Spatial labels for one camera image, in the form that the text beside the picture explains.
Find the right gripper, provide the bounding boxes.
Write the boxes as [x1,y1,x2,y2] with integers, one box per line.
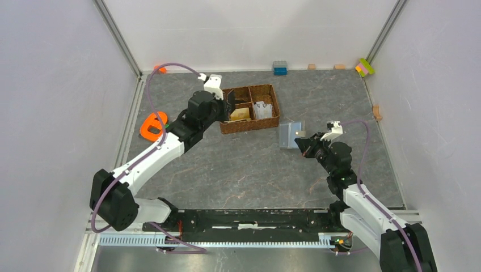
[294,132,335,175]

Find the black credit card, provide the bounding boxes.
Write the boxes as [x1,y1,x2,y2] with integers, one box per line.
[226,89,235,116]

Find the grey card holder wallet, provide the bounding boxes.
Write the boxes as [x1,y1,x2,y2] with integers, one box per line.
[279,121,306,149]

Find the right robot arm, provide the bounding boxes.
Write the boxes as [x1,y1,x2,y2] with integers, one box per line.
[295,135,437,271]

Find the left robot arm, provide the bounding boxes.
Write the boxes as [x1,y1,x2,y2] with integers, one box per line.
[89,90,235,231]

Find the yellow card in basket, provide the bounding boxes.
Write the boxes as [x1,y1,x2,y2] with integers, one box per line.
[230,107,250,121]

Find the white cards in basket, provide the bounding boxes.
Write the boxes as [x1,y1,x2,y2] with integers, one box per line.
[253,101,273,120]

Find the brown wicker divided basket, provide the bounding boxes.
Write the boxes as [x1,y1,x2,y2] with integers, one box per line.
[220,84,281,134]

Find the blue grey toy brick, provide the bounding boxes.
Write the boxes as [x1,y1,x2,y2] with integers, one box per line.
[272,61,288,76]

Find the orange round cap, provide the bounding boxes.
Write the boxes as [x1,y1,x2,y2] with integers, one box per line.
[153,65,167,74]

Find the wooden arch block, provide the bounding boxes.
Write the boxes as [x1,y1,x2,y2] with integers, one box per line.
[372,105,383,122]

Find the orange plastic tape dispenser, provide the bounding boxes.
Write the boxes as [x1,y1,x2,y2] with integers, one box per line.
[140,112,168,142]

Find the flat wooden block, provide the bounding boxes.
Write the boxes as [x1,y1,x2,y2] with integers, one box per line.
[334,64,345,70]

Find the multicolour toy brick stack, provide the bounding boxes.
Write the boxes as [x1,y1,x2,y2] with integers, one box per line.
[355,58,375,78]

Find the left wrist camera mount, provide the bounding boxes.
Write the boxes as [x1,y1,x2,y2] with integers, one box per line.
[198,73,224,100]

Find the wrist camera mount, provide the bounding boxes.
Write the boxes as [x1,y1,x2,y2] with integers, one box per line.
[198,73,224,100]
[320,121,343,141]

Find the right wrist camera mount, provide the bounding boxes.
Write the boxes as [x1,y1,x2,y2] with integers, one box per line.
[320,121,343,141]

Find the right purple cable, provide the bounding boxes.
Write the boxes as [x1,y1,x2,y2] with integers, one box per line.
[332,120,424,272]

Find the purple cable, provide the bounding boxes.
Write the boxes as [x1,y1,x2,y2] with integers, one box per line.
[91,62,209,255]
[332,120,424,272]

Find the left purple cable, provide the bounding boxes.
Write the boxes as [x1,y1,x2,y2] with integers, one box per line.
[91,62,209,255]

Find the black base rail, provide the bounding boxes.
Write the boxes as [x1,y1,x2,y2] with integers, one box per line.
[160,209,349,243]

